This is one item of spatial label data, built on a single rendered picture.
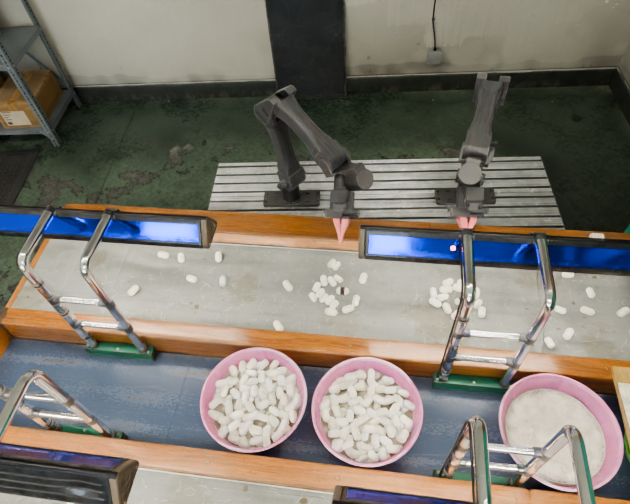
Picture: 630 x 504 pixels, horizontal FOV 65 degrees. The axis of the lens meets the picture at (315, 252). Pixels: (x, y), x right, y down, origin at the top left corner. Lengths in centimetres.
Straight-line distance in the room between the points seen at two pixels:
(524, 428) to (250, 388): 67
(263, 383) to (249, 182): 82
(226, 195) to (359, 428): 97
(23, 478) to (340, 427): 67
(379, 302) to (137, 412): 72
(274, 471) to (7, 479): 53
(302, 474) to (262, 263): 63
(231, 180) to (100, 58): 190
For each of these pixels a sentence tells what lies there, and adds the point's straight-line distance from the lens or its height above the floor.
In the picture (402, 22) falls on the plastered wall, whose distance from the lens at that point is 319.
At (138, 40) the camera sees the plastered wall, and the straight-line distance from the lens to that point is 345.
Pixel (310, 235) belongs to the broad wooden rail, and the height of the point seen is 76.
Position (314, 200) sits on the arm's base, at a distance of 176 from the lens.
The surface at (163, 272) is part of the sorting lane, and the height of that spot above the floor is 74.
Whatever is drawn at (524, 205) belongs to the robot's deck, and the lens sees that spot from 183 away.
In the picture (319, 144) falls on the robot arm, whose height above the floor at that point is 104.
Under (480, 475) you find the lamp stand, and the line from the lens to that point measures 88.
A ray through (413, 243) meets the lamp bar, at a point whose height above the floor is 109.
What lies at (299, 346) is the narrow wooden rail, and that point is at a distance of 134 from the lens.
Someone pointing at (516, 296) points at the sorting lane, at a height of 74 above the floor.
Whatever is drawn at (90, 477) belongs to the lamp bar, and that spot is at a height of 111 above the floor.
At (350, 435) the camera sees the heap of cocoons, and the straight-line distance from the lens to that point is 128.
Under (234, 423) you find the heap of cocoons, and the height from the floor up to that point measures 75.
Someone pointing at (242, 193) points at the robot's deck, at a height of 67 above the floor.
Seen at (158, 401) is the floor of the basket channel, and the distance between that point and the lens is 146.
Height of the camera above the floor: 195
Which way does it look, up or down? 52 degrees down
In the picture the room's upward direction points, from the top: 6 degrees counter-clockwise
